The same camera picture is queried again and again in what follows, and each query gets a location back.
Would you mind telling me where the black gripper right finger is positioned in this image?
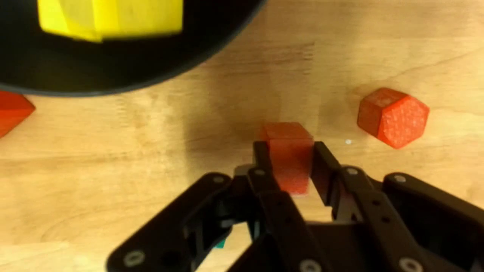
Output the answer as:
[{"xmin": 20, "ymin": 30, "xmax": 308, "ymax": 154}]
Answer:
[{"xmin": 312, "ymin": 141, "xmax": 484, "ymax": 272}]

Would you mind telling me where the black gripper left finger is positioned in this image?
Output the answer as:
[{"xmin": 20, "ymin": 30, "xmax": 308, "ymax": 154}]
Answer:
[{"xmin": 107, "ymin": 141, "xmax": 329, "ymax": 272}]

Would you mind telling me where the large orange-red cube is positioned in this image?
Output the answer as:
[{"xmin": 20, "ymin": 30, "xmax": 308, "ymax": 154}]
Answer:
[{"xmin": 0, "ymin": 90, "xmax": 37, "ymax": 137}]

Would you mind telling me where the black bowl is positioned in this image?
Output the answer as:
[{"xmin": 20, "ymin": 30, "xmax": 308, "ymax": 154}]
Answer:
[{"xmin": 0, "ymin": 0, "xmax": 267, "ymax": 96}]

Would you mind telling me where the yellow cube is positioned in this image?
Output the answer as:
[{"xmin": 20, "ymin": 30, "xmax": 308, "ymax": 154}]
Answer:
[{"xmin": 37, "ymin": 0, "xmax": 185, "ymax": 42}]

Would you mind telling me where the red cube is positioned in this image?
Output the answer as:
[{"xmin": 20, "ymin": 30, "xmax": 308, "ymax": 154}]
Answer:
[
  {"xmin": 262, "ymin": 122, "xmax": 314, "ymax": 194},
  {"xmin": 358, "ymin": 87, "xmax": 430, "ymax": 147}
]

